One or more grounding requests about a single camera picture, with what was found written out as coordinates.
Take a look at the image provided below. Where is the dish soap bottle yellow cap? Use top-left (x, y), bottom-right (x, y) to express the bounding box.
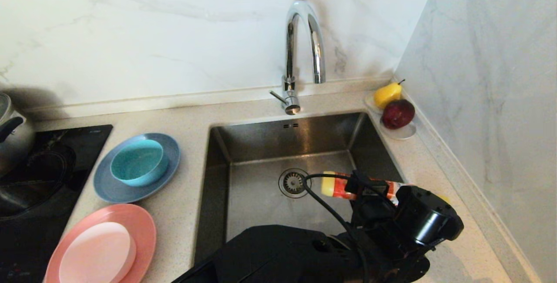
top-left (321, 171), bottom-right (413, 207)

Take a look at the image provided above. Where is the chrome gooseneck faucet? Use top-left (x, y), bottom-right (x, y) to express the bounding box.
top-left (269, 0), bottom-right (327, 116)

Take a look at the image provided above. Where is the stainless steel sink basin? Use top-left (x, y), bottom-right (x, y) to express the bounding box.
top-left (192, 111), bottom-right (412, 270)

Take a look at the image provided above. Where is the small white fruit dish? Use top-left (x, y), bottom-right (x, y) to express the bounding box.
top-left (365, 92), bottom-right (417, 140)

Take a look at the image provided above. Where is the dark red apple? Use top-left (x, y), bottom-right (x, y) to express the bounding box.
top-left (383, 99), bottom-right (416, 130)

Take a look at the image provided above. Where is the yellow pear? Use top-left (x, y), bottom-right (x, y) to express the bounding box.
top-left (374, 80), bottom-right (406, 110)

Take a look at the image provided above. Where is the round metal drain strainer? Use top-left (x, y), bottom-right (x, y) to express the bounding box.
top-left (278, 168), bottom-right (312, 199)

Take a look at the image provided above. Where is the teal bowl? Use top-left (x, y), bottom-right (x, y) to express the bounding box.
top-left (110, 139), bottom-right (169, 187)

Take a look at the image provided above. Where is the blue plate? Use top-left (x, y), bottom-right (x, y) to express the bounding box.
top-left (93, 133), bottom-right (181, 204)

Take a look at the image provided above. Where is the small light pink plate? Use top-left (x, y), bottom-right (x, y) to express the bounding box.
top-left (58, 222), bottom-right (136, 283)

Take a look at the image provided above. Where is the black glass cooktop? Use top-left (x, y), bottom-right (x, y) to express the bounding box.
top-left (0, 125), bottom-right (113, 283)

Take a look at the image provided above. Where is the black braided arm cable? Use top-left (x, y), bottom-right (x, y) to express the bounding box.
top-left (303, 173), bottom-right (370, 283)

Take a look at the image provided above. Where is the steel pot black handle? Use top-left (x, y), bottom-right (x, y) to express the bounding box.
top-left (0, 93), bottom-right (36, 178)

